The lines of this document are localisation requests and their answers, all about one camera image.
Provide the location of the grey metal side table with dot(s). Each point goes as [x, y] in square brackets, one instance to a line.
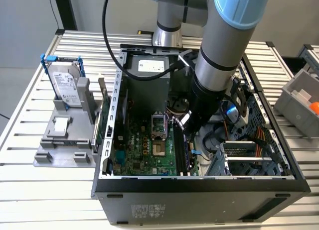
[310, 53]

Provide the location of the grey plastic bin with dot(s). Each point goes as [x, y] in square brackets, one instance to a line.
[296, 115]

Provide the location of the green graphics card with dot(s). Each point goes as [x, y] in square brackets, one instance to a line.
[104, 110]

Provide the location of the black camera bracket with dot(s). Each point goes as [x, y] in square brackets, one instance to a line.
[239, 95]

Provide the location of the hard disk in blue carrier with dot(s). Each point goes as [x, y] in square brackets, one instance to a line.
[63, 83]

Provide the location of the grey parts rack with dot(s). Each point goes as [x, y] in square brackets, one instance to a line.
[72, 128]

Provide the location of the grey power supply unit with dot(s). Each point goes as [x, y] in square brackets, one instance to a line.
[147, 95]

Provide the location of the black frame post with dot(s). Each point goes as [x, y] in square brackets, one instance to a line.
[66, 13]

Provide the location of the silver CPU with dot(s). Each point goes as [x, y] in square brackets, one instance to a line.
[60, 125]

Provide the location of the CPU socket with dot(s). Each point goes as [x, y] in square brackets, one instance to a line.
[159, 148]

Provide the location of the white box in bin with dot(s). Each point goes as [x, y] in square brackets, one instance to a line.
[302, 94]

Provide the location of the black RAM slot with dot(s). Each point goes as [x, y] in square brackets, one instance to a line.
[179, 152]

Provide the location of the black PC case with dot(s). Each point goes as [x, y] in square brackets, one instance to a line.
[199, 207]

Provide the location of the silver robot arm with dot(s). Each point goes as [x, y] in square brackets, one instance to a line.
[219, 53]

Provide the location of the round black speaker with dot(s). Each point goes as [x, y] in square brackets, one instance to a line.
[178, 106]

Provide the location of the yellow black plug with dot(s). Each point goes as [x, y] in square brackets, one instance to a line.
[142, 32]

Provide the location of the green motherboard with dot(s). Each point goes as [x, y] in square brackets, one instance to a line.
[134, 150]

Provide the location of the orange ball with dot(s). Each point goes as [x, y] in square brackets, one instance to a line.
[314, 108]

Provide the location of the grey disk bay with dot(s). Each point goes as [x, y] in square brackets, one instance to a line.
[239, 150]

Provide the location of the black RAM stick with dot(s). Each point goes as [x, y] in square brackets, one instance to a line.
[187, 152]

